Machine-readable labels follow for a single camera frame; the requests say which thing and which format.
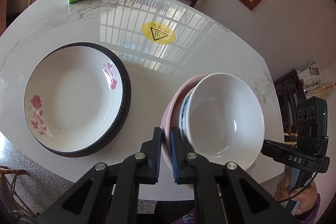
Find white bowl pink stripe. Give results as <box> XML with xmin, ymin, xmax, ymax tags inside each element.
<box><xmin>178</xmin><ymin>89</ymin><xmax>193</xmax><ymax>141</ymax></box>

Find large pink bowl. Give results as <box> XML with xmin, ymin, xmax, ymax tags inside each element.
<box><xmin>159</xmin><ymin>73</ymin><xmax>257</xmax><ymax>189</ymax></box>

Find snack bags on cabinet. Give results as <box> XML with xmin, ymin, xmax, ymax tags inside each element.
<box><xmin>297</xmin><ymin>60</ymin><xmax>335</xmax><ymax>99</ymax></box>

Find yellow warning sticker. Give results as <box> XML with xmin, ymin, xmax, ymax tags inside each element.
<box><xmin>141</xmin><ymin>22</ymin><xmax>176</xmax><ymax>44</ymax></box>

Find large blue patterned plate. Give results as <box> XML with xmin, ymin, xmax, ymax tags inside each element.
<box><xmin>34</xmin><ymin>41</ymin><xmax>132</xmax><ymax>158</ymax></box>

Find dark wooden side cabinet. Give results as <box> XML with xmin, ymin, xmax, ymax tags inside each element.
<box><xmin>274</xmin><ymin>69</ymin><xmax>306</xmax><ymax>146</ymax></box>

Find black cable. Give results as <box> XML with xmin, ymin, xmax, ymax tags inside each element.
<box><xmin>278</xmin><ymin>163</ymin><xmax>322</xmax><ymax>204</ymax></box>

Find person's right hand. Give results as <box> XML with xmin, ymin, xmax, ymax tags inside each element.
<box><xmin>274</xmin><ymin>172</ymin><xmax>318</xmax><ymax>215</ymax></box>

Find wooden chair lower left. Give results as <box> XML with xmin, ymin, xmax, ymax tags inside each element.
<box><xmin>1</xmin><ymin>166</ymin><xmax>37</xmax><ymax>220</ymax></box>

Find white bowl blue print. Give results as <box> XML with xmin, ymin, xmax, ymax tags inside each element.
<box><xmin>179</xmin><ymin>72</ymin><xmax>266</xmax><ymax>171</ymax></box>

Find white floral shallow plate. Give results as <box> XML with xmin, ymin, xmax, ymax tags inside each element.
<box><xmin>23</xmin><ymin>45</ymin><xmax>124</xmax><ymax>153</ymax></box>

